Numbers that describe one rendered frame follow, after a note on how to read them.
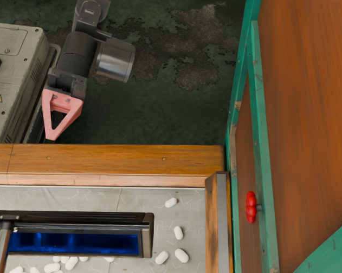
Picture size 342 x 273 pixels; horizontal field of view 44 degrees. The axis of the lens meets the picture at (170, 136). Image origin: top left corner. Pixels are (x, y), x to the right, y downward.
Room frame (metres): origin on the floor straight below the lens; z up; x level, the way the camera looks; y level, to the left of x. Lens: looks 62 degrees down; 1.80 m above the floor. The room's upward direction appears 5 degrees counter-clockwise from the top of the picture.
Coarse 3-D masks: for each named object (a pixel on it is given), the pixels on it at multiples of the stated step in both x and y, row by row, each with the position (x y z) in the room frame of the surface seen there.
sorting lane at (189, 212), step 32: (0, 192) 0.44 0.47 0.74; (32, 192) 0.43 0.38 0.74; (64, 192) 0.43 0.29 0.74; (96, 192) 0.42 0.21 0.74; (128, 192) 0.41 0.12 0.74; (160, 192) 0.40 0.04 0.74; (192, 192) 0.40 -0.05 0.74; (160, 224) 0.32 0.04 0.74; (192, 224) 0.31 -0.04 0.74; (32, 256) 0.26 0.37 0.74; (192, 256) 0.23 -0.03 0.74
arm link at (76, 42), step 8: (72, 32) 0.53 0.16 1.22; (80, 32) 0.53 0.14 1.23; (72, 40) 0.51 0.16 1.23; (80, 40) 0.51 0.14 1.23; (88, 40) 0.52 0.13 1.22; (96, 40) 0.53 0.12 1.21; (64, 48) 0.50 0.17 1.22; (72, 48) 0.50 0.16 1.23; (80, 48) 0.50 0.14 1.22; (88, 48) 0.50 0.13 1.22; (96, 48) 0.53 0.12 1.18; (88, 56) 0.49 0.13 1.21; (96, 64) 0.49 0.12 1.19
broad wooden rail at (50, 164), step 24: (0, 144) 0.57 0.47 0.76; (24, 144) 0.57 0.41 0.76; (48, 144) 0.56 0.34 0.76; (72, 144) 0.56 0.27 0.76; (96, 144) 0.55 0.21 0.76; (120, 144) 0.55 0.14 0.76; (0, 168) 0.50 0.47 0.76; (24, 168) 0.49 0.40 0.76; (48, 168) 0.49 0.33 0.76; (72, 168) 0.48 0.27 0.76; (96, 168) 0.48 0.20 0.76; (120, 168) 0.47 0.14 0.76; (144, 168) 0.46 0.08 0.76; (168, 168) 0.46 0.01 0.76; (192, 168) 0.45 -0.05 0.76; (216, 168) 0.45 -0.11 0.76
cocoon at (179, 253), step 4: (176, 252) 0.24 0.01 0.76; (180, 252) 0.24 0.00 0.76; (184, 252) 0.24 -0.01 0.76; (176, 256) 0.23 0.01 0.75; (180, 256) 0.23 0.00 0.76; (184, 256) 0.23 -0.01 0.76; (188, 256) 0.23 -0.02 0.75; (180, 260) 0.22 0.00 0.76; (184, 260) 0.22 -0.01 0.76; (188, 260) 0.22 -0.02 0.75
